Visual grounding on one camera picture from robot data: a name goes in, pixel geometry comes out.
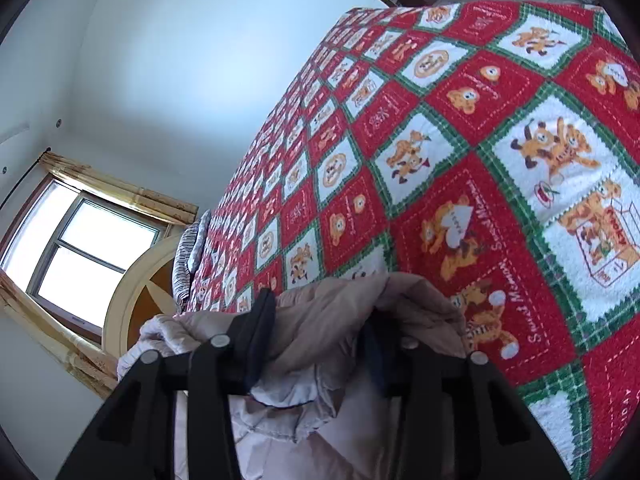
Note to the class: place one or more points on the yellow curtain right of window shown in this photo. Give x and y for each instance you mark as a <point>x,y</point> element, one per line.
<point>141,200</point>

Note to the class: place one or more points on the yellow curtain left of window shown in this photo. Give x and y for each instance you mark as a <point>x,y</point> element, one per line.
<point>80,358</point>

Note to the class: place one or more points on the grey striped pillow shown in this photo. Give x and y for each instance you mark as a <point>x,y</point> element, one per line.
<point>188,257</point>

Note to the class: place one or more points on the cream and brown headboard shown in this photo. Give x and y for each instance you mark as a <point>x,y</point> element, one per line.
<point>144,291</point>

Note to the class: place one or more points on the black curtain rod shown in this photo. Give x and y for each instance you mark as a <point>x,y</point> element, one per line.
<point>26,174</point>

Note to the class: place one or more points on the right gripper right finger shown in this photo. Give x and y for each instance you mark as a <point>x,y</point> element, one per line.
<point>457,418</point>

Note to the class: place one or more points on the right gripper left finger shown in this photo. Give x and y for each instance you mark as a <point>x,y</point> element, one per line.
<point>132,435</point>

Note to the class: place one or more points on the beige quilted puffer jacket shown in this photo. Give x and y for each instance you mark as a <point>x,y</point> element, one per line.
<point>314,413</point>

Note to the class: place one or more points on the window with grey frame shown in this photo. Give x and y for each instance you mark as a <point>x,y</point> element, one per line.
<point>69,249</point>

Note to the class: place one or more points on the yellow curtain of window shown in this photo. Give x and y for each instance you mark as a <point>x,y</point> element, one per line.
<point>80,358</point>
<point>141,200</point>

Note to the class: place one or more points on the red patchwork bear bedspread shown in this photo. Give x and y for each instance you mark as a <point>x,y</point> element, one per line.
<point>491,147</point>

